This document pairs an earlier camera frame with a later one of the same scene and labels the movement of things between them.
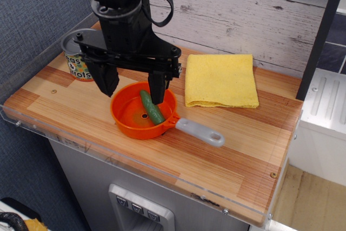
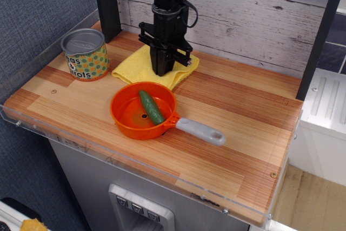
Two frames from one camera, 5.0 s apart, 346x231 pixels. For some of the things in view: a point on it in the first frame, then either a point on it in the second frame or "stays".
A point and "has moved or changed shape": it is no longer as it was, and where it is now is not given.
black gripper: (126, 40) → (169, 31)
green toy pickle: (152, 110) stays
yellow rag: (227, 80) has moved or changed shape
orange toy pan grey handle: (130, 116) stays
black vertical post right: (321, 35) stays
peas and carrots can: (77, 65) stays
